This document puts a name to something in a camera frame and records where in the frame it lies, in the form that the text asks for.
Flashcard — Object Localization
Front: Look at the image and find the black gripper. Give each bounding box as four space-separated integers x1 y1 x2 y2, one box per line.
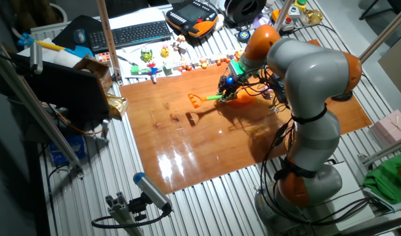
218 73 242 102

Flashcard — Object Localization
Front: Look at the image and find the orange green toy shovel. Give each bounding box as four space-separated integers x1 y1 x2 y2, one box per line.
188 88 257 109

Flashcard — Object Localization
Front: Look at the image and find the blue yellow toy shovel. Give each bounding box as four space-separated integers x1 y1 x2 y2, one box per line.
18 32 93 58

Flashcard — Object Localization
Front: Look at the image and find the round black disc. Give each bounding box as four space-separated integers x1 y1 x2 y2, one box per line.
236 29 252 43

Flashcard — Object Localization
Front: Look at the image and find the brown white figure toy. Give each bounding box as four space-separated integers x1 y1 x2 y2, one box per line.
172 34 187 53

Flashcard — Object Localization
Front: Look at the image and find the white egg-shaped toy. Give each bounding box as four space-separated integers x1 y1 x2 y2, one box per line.
215 13 226 32

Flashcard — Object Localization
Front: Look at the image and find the red blue plane toy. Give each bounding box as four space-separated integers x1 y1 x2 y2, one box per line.
146 62 161 83

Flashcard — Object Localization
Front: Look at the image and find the translucent plastic bag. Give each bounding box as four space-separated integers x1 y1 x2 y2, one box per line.
252 13 274 30

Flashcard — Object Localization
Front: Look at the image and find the black filament spool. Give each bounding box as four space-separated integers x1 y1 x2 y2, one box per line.
224 0 267 26

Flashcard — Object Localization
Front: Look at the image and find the black orange teach pendant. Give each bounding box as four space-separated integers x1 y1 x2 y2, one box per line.
165 0 219 37

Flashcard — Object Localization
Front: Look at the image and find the green frog toy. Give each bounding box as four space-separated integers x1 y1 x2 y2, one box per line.
140 47 154 63

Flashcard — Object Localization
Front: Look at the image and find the grey box red button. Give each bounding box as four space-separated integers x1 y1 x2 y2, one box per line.
280 16 296 32

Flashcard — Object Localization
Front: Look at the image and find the green block toy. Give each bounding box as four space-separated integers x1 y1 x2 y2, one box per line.
130 64 148 75

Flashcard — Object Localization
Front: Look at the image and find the small grey button box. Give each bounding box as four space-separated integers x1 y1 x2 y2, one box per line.
287 5 301 20

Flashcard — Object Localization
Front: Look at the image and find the gold foil bag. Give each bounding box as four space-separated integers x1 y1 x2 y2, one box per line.
106 93 129 121

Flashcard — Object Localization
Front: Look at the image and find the white paper sheet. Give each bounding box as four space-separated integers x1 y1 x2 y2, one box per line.
116 41 184 78

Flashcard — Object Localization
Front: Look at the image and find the black keyboard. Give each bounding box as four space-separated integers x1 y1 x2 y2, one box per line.
88 20 172 53

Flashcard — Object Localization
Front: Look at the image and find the black stand base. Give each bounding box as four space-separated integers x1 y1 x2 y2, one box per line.
331 90 354 102

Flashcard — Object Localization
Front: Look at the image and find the gold crumpled ornament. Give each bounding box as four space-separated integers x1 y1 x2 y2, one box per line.
301 9 324 26

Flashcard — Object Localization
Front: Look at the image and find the colourful cube block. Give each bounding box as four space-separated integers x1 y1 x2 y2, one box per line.
96 51 113 66

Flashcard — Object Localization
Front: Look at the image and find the cardboard box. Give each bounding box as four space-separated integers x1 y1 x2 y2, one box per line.
74 56 113 94

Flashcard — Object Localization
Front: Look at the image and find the grey computer mouse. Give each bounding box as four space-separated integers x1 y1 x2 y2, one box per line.
73 28 87 45

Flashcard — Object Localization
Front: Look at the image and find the black flat panel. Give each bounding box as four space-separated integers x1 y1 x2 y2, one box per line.
9 54 111 122

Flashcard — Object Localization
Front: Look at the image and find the pink gift box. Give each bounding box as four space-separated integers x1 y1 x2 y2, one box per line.
370 109 401 147

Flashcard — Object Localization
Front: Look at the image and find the blue packet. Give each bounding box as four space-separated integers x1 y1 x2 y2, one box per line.
49 134 88 167

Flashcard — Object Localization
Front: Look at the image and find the black mouse pad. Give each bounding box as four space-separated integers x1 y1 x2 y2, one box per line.
52 14 104 50

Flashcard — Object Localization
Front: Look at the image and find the green cloth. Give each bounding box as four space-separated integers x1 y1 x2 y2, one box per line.
363 150 401 205

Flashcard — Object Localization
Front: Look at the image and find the silver cylinder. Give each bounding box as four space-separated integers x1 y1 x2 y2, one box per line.
29 41 43 75

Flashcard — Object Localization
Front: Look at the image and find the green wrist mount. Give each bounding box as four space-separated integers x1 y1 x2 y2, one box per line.
228 60 246 79

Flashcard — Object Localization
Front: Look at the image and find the short aluminium post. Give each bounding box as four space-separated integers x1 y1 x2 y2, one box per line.
274 0 295 32

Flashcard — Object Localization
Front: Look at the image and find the silver depth camera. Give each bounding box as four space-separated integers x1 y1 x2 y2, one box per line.
133 172 173 213

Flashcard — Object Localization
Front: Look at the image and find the brown frame post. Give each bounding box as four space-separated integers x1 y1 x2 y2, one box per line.
96 0 124 86

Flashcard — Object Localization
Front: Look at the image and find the black camera cable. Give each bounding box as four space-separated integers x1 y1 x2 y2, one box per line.
91 205 173 229

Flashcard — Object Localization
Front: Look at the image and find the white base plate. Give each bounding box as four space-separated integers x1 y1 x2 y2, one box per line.
318 162 375 227

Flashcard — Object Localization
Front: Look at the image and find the aluminium profile mount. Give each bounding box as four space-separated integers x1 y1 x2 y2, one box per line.
104 191 145 236

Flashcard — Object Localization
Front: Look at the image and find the aluminium rail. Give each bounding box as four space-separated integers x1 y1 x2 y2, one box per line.
357 134 401 167

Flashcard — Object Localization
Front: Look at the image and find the long aluminium post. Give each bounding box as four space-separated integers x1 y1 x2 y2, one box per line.
359 1 401 65

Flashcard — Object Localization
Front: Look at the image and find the aluminium frame beam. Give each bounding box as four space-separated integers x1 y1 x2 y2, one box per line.
0 44 85 178

